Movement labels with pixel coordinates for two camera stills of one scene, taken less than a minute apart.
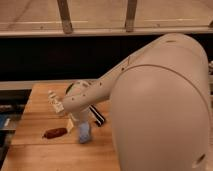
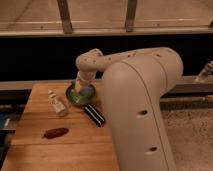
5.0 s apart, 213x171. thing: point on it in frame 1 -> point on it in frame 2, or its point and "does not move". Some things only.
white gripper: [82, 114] -> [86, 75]
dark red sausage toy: [55, 132] does not move
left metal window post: [65, 16] does not move
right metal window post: [130, 15] does not move
